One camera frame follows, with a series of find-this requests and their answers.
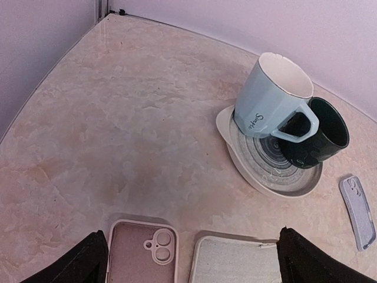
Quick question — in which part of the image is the light blue mug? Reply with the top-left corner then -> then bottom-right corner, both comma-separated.
234,52 -> 319,143

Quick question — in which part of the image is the lavender phone case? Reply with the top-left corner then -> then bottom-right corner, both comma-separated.
339,176 -> 376,252

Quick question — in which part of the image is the pink phone case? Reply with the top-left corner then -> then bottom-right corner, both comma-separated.
105,219 -> 179,282

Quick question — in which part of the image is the round grey swirl tray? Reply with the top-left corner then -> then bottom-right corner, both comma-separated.
216,106 -> 323,199

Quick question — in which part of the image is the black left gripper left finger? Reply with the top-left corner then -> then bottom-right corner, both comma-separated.
22,230 -> 108,283

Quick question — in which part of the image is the dark green mug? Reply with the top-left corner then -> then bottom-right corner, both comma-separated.
279,97 -> 350,169

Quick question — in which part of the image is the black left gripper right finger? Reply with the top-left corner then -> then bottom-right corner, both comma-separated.
277,227 -> 375,282

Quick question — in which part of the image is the white phone case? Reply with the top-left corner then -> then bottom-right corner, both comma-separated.
189,235 -> 282,282

